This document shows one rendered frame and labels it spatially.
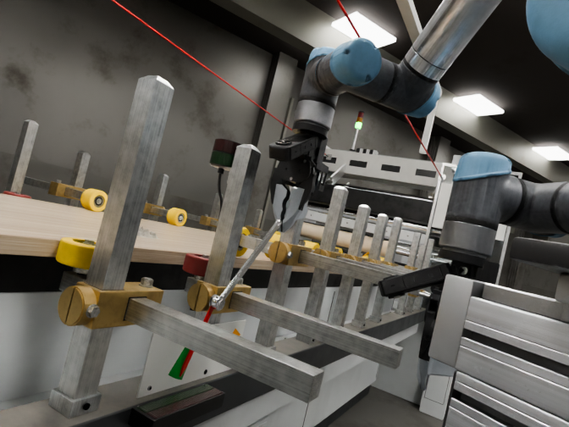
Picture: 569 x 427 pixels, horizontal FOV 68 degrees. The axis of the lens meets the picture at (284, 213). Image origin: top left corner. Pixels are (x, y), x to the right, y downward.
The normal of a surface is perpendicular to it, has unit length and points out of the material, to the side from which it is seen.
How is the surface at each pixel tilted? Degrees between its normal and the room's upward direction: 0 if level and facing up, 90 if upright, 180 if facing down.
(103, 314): 90
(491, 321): 90
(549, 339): 90
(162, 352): 90
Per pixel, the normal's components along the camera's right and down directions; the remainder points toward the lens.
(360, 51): 0.36, 0.05
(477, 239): 0.01, -0.04
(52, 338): 0.86, 0.19
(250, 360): -0.46, -0.15
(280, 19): 0.54, 0.10
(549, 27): -0.90, -0.12
